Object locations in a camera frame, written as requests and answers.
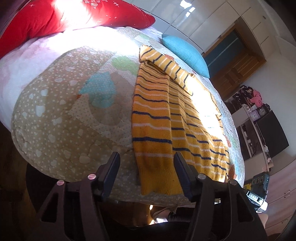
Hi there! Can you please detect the black television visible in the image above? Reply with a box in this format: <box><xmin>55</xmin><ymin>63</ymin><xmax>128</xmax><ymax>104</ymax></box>
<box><xmin>256</xmin><ymin>110</ymin><xmax>289</xmax><ymax>158</ymax></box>

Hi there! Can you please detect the white shelving unit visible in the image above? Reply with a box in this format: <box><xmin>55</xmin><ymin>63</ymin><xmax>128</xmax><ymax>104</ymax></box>
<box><xmin>231</xmin><ymin>104</ymin><xmax>276</xmax><ymax>176</ymax></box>

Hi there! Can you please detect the white bed sheet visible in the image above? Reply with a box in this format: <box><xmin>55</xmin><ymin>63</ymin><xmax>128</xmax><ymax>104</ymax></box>
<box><xmin>0</xmin><ymin>25</ymin><xmax>163</xmax><ymax>130</ymax></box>

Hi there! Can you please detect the square white clock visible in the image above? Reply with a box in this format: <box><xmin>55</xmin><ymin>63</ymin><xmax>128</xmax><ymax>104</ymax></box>
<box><xmin>249</xmin><ymin>110</ymin><xmax>260</xmax><ymax>121</ymax></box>

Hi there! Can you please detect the red duvet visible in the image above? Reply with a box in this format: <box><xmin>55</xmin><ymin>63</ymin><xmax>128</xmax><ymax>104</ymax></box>
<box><xmin>1</xmin><ymin>1</ymin><xmax>155</xmax><ymax>57</ymax></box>

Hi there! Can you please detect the pink cloth on shelf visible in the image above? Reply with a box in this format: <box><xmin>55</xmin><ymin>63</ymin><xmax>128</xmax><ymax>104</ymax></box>
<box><xmin>250</xmin><ymin>89</ymin><xmax>263</xmax><ymax>108</ymax></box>

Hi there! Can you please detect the patchwork heart quilt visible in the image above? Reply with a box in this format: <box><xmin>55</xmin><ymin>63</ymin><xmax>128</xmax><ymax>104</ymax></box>
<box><xmin>11</xmin><ymin>41</ymin><xmax>245</xmax><ymax>206</ymax></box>

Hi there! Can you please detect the white glossy wardrobe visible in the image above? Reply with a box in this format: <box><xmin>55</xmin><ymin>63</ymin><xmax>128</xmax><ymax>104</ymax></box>
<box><xmin>131</xmin><ymin>0</ymin><xmax>278</xmax><ymax>58</ymax></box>

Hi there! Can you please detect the brown wooden door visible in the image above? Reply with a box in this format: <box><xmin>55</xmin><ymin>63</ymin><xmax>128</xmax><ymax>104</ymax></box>
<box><xmin>203</xmin><ymin>24</ymin><xmax>266</xmax><ymax>100</ymax></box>

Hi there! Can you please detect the yellow striped knit sweater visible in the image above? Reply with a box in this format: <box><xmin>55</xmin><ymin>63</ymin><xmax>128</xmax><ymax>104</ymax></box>
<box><xmin>132</xmin><ymin>45</ymin><xmax>231</xmax><ymax>195</ymax></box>

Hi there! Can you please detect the round black clock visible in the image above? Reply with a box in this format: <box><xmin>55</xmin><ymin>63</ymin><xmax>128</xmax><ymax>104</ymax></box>
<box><xmin>257</xmin><ymin>106</ymin><xmax>268</xmax><ymax>117</ymax></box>

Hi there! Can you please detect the teal pillow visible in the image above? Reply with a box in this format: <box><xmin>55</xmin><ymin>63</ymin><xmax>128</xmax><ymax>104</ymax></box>
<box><xmin>162</xmin><ymin>34</ymin><xmax>210</xmax><ymax>78</ymax></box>

